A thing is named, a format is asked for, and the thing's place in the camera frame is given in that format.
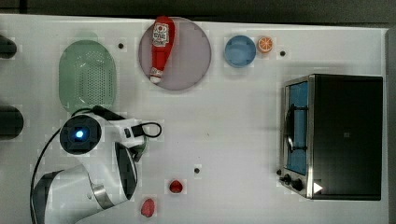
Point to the black toaster oven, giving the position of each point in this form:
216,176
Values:
332,137

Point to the orange slice toy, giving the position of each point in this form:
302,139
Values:
265,44

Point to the red toy strawberry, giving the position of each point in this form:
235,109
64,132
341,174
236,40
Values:
148,208

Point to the black cylinder upper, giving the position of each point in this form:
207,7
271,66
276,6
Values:
8,48

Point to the blue bowl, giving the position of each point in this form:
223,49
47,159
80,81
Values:
240,51

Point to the green perforated colander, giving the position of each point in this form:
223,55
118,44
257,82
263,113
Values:
87,74

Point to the dark red toy fruit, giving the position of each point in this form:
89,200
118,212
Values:
175,186

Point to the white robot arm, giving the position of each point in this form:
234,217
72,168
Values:
104,177

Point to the black round container lower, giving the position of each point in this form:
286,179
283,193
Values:
11,122

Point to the red ketchup bottle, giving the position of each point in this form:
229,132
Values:
162,41

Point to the grey round plate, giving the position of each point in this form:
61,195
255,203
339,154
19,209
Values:
189,59

